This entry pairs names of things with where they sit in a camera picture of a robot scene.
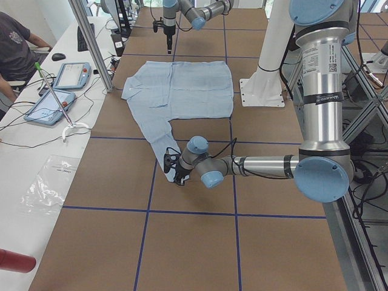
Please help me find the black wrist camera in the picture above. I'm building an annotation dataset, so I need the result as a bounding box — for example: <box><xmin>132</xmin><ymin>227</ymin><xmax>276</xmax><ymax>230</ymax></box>
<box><xmin>153</xmin><ymin>18</ymin><xmax>164</xmax><ymax>33</ymax></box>
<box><xmin>163</xmin><ymin>147</ymin><xmax>181</xmax><ymax>173</ymax></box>

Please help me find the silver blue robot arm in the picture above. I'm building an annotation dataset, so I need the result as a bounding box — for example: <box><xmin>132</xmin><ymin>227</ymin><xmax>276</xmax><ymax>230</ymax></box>
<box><xmin>173</xmin><ymin>1</ymin><xmax>358</xmax><ymax>203</ymax></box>
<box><xmin>153</xmin><ymin>0</ymin><xmax>234</xmax><ymax>54</ymax></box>

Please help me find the seated person dark shirt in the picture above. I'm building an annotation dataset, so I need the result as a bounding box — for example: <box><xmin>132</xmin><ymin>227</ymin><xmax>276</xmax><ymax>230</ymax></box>
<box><xmin>1</xmin><ymin>12</ymin><xmax>52</xmax><ymax>102</ymax></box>

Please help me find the lower blue teach pendant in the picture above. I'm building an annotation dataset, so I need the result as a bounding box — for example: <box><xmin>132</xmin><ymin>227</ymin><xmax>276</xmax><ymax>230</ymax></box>
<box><xmin>24</xmin><ymin>90</ymin><xmax>76</xmax><ymax>125</ymax></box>

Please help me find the black computer mouse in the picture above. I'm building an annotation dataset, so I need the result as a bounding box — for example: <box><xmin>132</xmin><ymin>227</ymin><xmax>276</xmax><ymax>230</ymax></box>
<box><xmin>52</xmin><ymin>53</ymin><xmax>66</xmax><ymax>61</ymax></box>

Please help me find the red cylinder bottle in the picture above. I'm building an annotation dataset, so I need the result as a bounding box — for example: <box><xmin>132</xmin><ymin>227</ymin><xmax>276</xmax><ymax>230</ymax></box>
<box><xmin>1</xmin><ymin>249</ymin><xmax>36</xmax><ymax>273</ymax></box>

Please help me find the blue teach pendant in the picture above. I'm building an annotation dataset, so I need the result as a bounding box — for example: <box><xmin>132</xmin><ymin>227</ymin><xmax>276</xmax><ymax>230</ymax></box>
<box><xmin>53</xmin><ymin>62</ymin><xmax>91</xmax><ymax>90</ymax></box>
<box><xmin>24</xmin><ymin>90</ymin><xmax>76</xmax><ymax>125</ymax></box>

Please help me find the upper blue teach pendant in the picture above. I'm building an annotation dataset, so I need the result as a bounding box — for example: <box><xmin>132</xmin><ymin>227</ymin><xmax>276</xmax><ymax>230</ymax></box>
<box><xmin>53</xmin><ymin>62</ymin><xmax>91</xmax><ymax>90</ymax></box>

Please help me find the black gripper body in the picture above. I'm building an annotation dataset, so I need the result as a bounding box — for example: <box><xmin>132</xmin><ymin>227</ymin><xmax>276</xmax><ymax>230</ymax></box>
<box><xmin>163</xmin><ymin>26</ymin><xmax>176</xmax><ymax>42</ymax></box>
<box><xmin>174</xmin><ymin>163</ymin><xmax>192</xmax><ymax>182</ymax></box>

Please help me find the light blue button-up shirt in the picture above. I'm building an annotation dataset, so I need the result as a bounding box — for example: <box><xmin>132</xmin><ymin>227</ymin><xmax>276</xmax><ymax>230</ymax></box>
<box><xmin>122</xmin><ymin>61</ymin><xmax>233</xmax><ymax>166</ymax></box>

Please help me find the black keyboard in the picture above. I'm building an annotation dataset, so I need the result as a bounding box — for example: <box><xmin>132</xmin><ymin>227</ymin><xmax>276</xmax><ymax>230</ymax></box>
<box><xmin>77</xmin><ymin>26</ymin><xmax>88</xmax><ymax>52</ymax></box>

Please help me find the clear plastic bag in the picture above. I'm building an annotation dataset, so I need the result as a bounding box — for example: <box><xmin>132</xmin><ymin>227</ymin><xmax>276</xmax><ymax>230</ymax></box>
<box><xmin>19</xmin><ymin>155</ymin><xmax>80</xmax><ymax>216</ymax></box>

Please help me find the white curved hook piece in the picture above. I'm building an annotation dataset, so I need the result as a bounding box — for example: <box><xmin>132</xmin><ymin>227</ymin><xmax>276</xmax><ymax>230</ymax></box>
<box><xmin>62</xmin><ymin>122</ymin><xmax>91</xmax><ymax>142</ymax></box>

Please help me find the grey aluminium frame post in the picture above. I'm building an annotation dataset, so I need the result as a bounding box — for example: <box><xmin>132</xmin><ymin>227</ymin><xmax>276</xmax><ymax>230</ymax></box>
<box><xmin>68</xmin><ymin>0</ymin><xmax>113</xmax><ymax>93</ymax></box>

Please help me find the metal rod green tip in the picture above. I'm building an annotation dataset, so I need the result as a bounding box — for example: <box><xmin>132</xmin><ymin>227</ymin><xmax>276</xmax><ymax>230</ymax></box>
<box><xmin>35</xmin><ymin>62</ymin><xmax>74</xmax><ymax>127</ymax></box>

